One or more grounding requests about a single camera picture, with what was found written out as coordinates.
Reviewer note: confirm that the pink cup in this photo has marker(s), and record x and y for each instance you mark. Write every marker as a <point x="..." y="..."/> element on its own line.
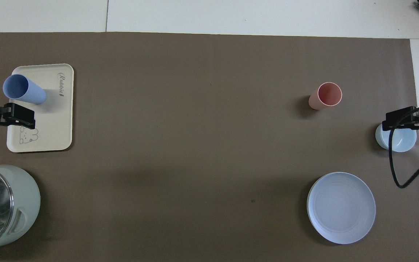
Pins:
<point x="327" y="95"/>

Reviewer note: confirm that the blue ribbed cup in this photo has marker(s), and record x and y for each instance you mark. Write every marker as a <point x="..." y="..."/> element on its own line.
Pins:
<point x="27" y="92"/>

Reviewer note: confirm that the blue round plate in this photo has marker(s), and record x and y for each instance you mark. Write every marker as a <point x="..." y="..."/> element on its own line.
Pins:
<point x="341" y="208"/>

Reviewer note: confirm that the pale green electric pot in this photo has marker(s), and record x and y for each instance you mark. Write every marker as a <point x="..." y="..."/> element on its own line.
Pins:
<point x="26" y="203"/>

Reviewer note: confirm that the brown table mat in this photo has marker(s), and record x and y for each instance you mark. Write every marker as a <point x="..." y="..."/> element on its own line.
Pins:
<point x="195" y="145"/>

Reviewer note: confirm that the light blue bowl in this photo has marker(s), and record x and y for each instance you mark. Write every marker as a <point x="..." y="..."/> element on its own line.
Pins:
<point x="404" y="140"/>

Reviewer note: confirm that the cream tray with bear print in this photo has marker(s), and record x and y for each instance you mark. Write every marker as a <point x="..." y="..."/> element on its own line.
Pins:
<point x="55" y="123"/>

